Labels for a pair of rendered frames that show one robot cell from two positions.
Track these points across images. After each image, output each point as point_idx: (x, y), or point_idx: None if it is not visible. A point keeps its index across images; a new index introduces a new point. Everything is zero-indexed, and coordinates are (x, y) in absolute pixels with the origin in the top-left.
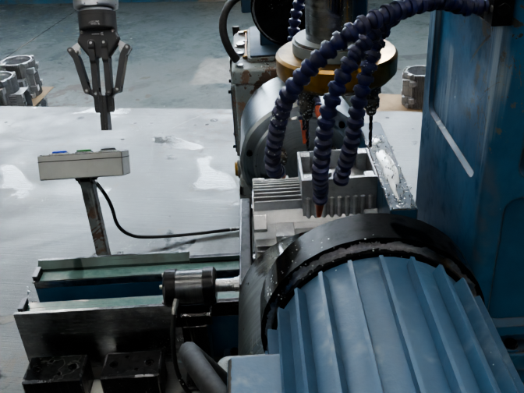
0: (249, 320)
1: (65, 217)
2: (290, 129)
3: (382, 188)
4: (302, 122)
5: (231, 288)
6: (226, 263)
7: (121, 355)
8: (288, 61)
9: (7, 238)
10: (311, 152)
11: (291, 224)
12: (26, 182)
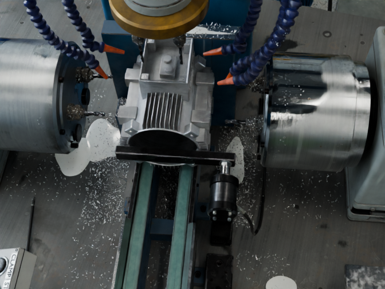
0: (322, 139)
1: None
2: (65, 86)
3: (209, 38)
4: (141, 58)
5: (230, 168)
6: (141, 191)
7: (208, 285)
8: (175, 21)
9: None
10: (141, 71)
11: (196, 111)
12: None
